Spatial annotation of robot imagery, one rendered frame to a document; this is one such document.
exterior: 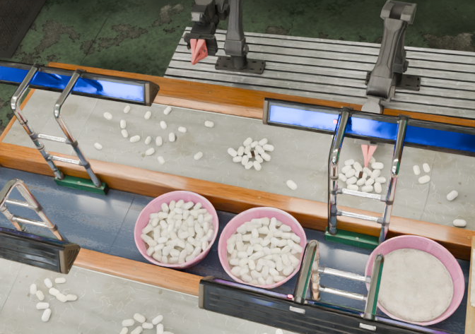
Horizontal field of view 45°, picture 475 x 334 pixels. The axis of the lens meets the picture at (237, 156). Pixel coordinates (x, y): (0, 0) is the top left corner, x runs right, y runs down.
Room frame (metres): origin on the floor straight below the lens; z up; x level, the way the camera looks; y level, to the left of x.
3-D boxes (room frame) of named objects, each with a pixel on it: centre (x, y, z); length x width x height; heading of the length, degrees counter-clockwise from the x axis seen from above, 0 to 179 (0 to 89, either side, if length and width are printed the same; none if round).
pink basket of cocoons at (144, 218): (0.92, 0.23, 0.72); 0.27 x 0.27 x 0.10
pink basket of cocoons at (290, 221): (0.79, -0.02, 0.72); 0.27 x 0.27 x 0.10
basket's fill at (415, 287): (0.60, -0.41, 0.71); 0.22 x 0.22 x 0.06
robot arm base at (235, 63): (1.66, -0.09, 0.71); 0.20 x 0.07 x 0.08; 65
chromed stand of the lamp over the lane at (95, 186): (1.29, 0.52, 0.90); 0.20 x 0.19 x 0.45; 63
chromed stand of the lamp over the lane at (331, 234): (0.86, -0.34, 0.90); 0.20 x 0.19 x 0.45; 63
